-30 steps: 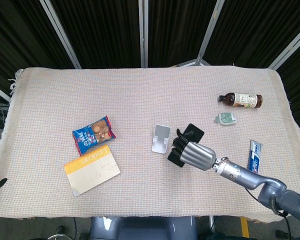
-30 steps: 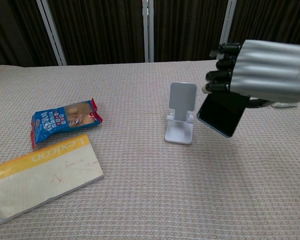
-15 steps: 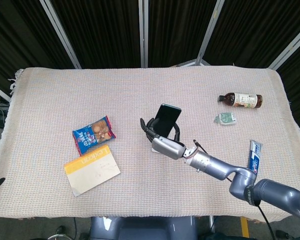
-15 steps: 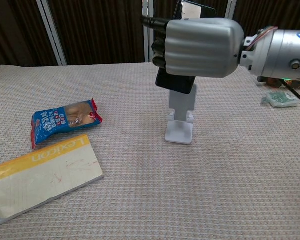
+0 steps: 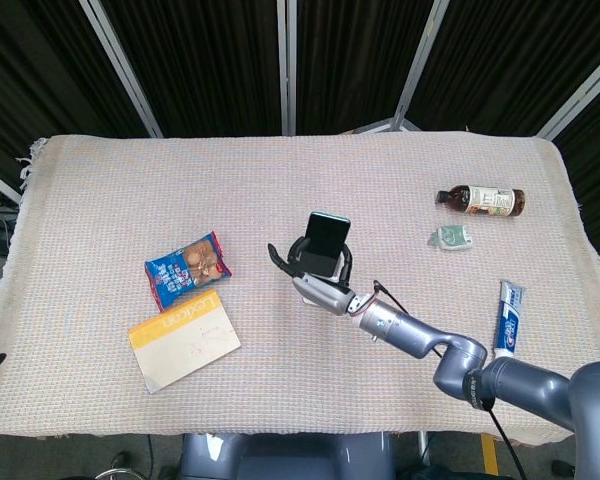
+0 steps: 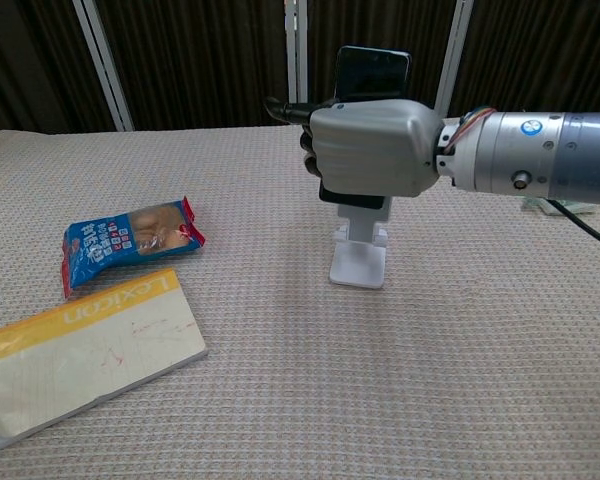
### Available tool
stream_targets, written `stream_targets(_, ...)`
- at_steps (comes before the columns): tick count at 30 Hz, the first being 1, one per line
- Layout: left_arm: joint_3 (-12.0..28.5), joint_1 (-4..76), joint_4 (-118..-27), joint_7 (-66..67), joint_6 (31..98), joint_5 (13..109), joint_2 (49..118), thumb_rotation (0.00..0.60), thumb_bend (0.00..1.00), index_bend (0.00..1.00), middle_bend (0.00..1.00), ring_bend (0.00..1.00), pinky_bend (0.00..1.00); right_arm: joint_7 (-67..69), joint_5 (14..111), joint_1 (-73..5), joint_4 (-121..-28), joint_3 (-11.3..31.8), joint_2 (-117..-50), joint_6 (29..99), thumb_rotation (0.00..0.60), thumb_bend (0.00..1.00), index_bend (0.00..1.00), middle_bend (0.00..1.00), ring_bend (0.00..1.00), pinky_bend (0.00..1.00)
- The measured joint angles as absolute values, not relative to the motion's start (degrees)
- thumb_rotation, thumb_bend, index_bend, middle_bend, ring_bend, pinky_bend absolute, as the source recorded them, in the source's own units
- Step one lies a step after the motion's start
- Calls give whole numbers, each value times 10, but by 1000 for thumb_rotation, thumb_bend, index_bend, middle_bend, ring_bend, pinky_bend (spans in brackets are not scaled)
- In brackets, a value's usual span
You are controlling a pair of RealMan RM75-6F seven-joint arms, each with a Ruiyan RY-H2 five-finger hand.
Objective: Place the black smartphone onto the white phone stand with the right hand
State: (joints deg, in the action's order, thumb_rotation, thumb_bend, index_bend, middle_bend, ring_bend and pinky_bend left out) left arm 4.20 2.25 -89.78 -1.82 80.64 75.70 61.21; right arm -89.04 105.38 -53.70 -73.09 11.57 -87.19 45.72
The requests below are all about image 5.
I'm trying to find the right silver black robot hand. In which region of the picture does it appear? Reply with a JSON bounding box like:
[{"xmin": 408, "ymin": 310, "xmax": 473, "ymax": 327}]
[{"xmin": 267, "ymin": 237, "xmax": 377, "ymax": 319}]

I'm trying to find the black smartphone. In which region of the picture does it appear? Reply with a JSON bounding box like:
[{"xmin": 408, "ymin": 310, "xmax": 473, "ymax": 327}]
[{"xmin": 299, "ymin": 211, "xmax": 352, "ymax": 278}]

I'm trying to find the beige woven tablecloth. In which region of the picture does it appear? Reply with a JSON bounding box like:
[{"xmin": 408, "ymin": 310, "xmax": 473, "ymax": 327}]
[{"xmin": 0, "ymin": 133, "xmax": 600, "ymax": 446}]

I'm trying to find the blue cookie snack packet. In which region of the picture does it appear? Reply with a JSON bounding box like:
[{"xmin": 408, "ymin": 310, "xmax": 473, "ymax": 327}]
[{"xmin": 143, "ymin": 229, "xmax": 234, "ymax": 309}]

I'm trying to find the crumpled green white packet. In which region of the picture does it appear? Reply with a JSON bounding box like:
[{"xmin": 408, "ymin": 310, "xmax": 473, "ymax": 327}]
[{"xmin": 426, "ymin": 223, "xmax": 475, "ymax": 251}]

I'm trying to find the yellow white Lexicon book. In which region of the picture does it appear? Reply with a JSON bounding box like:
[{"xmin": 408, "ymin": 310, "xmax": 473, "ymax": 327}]
[{"xmin": 127, "ymin": 288, "xmax": 242, "ymax": 395}]

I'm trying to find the grey robot torso base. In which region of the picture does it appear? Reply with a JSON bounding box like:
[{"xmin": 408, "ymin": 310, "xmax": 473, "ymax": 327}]
[{"xmin": 179, "ymin": 432, "xmax": 396, "ymax": 480}]

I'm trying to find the blue white toothpaste tube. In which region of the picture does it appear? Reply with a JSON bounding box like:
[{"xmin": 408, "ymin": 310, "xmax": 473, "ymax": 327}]
[{"xmin": 492, "ymin": 279, "xmax": 527, "ymax": 358}]

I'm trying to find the brown glass bottle white label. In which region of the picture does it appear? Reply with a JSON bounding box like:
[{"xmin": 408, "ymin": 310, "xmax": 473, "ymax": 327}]
[{"xmin": 434, "ymin": 183, "xmax": 526, "ymax": 219}]

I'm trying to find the chrome stool ring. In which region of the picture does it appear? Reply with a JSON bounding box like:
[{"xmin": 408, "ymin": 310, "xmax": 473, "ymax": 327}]
[{"xmin": 97, "ymin": 464, "xmax": 149, "ymax": 480}]

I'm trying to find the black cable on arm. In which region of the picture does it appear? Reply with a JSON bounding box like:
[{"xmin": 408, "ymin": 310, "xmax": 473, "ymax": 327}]
[{"xmin": 371, "ymin": 280, "xmax": 527, "ymax": 480}]

